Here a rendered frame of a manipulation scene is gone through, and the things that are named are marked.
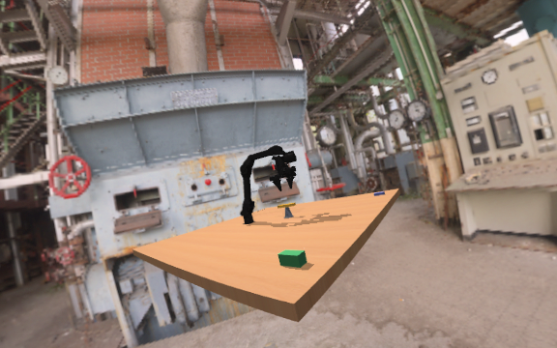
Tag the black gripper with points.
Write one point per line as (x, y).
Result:
(276, 178)

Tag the green block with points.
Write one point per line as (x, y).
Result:
(292, 258)

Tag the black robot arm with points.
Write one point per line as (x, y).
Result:
(246, 168)

